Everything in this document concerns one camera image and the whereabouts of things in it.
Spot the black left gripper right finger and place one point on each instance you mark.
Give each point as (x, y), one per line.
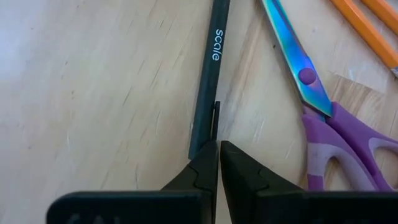
(264, 202)

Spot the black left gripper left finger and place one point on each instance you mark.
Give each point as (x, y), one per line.
(174, 205)

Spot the black pen with white print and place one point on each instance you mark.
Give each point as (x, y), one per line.
(208, 87)

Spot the orange pencil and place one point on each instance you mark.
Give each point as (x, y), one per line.
(367, 32)
(385, 14)

